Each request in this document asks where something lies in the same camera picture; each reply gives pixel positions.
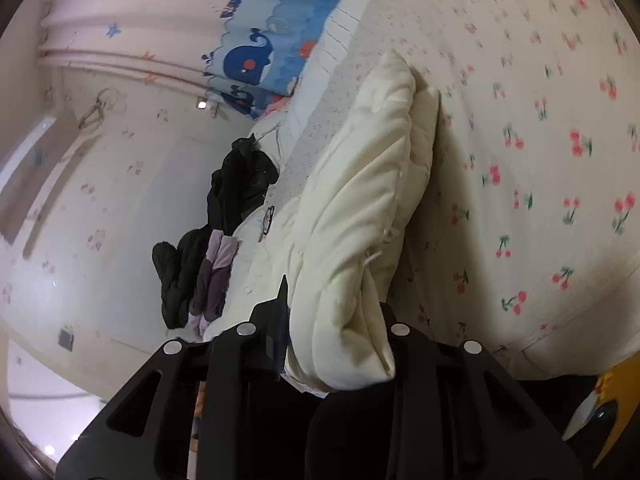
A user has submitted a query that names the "cream white padded jacket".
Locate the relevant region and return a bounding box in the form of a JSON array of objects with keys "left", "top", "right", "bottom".
[{"left": 277, "top": 51, "right": 439, "bottom": 396}]

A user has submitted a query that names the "purple lilac garment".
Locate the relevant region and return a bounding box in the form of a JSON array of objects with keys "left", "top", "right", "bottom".
[{"left": 188, "top": 230, "right": 239, "bottom": 338}]

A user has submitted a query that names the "white quilted duvet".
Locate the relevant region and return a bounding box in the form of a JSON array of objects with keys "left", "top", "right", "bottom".
[{"left": 198, "top": 0, "right": 370, "bottom": 341}]

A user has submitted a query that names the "yellow white toy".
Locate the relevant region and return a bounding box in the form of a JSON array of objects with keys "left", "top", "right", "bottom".
[{"left": 563, "top": 356, "right": 639, "bottom": 479}]

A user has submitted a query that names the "white cherry print bedsheet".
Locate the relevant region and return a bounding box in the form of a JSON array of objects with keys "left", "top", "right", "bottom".
[{"left": 278, "top": 0, "right": 640, "bottom": 380}]

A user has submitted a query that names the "black garment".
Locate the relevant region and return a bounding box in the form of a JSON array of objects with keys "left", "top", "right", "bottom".
[{"left": 152, "top": 136, "right": 279, "bottom": 330}]

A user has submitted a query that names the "pink star print curtain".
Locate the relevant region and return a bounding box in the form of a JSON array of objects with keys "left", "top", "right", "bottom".
[{"left": 38, "top": 0, "right": 229, "bottom": 93}]

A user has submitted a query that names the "blue whale print blanket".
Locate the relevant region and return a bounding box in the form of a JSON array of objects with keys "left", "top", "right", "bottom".
[{"left": 202, "top": 0, "right": 341, "bottom": 119}]

